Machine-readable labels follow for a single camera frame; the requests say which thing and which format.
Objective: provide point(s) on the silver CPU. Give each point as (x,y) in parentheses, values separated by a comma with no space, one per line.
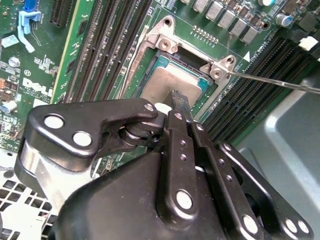
(162,82)

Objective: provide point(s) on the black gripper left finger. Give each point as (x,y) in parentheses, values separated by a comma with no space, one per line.
(75,120)

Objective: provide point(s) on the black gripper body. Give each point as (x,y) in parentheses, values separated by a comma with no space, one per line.
(112,205)

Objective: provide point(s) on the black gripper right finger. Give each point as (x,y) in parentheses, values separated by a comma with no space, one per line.
(207,150)

